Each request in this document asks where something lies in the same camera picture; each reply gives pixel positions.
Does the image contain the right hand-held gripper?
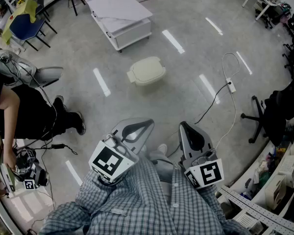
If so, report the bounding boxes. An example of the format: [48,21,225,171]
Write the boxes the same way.
[178,120,225,190]

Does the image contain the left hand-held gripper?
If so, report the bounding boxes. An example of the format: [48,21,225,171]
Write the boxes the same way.
[88,117,155,185]

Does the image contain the cream plastic bin with lid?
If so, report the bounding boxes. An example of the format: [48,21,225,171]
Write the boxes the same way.
[126,56,167,88]

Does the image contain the person's right forearm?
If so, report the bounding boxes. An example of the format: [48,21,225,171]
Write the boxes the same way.
[198,185,226,220]

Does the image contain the person's left forearm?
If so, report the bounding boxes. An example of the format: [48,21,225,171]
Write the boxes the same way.
[75,170,138,217]

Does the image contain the light blue jeans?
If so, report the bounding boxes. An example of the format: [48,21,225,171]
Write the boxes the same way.
[147,150,181,184]

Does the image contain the plaid shirt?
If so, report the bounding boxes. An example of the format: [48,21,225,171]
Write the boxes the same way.
[39,155,252,235]

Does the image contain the white metal shelf rack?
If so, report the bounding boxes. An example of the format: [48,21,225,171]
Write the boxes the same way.
[215,131,294,235]

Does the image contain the black office chair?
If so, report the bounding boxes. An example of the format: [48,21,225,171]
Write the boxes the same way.
[240,77,294,146]

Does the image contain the white perforated basket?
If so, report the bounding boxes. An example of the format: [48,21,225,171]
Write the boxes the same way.
[232,211,264,235]
[279,154,294,188]

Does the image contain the cream storage box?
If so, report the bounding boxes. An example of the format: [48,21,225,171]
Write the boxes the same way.
[264,174,287,210]

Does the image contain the white marble coffee table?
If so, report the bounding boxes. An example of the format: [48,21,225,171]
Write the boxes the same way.
[85,0,154,53]

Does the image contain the blue chair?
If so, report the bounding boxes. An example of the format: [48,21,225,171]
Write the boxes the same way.
[9,13,57,51]

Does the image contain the dark grey chair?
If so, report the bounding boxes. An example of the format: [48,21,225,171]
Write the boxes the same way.
[35,0,51,22]

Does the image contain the yellow-green tablecloth table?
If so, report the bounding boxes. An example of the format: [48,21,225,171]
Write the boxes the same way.
[2,0,37,46]

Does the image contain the thick black tether cable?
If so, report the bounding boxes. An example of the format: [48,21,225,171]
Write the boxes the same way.
[149,153,180,171]

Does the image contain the white power strip with cable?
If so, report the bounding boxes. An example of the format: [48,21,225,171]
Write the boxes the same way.
[214,52,241,150]

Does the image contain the black adapter cable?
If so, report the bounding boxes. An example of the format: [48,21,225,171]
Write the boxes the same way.
[40,144,78,156]

